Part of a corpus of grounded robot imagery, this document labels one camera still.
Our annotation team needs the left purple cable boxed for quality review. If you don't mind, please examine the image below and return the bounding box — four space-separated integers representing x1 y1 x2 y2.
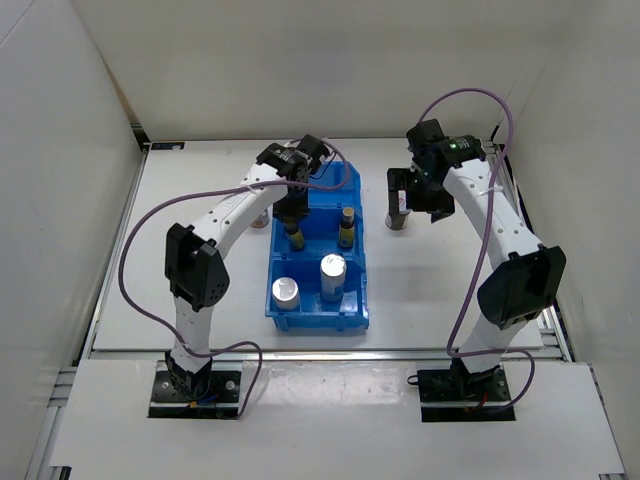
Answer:
119 138 352 419

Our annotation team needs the aluminium table edge rail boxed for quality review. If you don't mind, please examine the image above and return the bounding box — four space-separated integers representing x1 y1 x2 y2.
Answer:
88 346 563 362

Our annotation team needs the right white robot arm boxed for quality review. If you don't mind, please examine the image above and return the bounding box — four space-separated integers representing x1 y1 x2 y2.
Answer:
386 119 566 401

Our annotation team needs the purple cable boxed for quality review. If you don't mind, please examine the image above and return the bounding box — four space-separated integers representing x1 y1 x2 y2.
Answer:
119 138 352 419
417 88 535 409

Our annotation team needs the silver-lid bead jar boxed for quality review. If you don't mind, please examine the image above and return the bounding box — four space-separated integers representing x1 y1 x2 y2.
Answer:
320 254 347 302
271 277 300 311

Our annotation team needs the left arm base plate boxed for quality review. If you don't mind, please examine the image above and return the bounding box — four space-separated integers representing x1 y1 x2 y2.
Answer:
147 362 243 420

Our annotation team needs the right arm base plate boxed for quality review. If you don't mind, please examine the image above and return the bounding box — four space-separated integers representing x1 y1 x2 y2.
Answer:
407 367 516 423

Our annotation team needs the yellow-label sauce bottle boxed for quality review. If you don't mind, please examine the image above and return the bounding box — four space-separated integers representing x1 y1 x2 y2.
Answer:
338 207 355 249
283 222 305 251

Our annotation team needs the near blue storage bin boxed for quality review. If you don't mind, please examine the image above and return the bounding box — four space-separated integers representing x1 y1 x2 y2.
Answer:
265 255 369 332

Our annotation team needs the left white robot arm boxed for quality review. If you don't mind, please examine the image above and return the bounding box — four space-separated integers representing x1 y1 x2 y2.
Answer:
165 135 329 400

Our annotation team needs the far blue storage bin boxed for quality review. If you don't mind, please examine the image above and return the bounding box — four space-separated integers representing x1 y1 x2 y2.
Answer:
278 161 359 209

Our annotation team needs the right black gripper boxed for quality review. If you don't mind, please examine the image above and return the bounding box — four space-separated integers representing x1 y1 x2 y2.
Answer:
387 167 455 224

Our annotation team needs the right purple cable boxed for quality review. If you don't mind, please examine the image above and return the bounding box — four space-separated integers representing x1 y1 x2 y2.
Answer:
417 88 535 409

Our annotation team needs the blue storage bin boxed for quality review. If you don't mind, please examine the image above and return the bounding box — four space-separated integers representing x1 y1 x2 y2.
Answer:
265 255 369 332
278 161 359 209
270 204 366 263

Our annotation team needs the middle blue storage bin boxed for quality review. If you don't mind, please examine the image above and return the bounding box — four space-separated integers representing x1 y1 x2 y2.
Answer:
270 204 366 263

